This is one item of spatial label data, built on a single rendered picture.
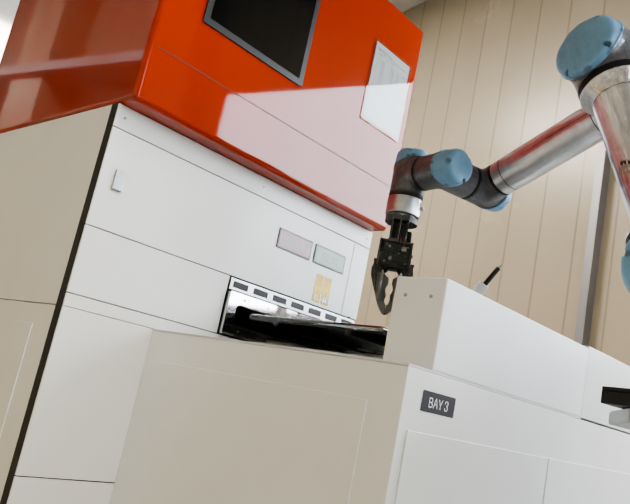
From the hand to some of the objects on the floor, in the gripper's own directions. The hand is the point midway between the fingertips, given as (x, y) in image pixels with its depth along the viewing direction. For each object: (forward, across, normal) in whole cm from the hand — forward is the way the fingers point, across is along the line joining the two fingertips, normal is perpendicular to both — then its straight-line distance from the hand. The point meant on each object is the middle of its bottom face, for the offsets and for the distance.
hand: (385, 309), depth 153 cm
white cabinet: (+97, +10, +5) cm, 97 cm away
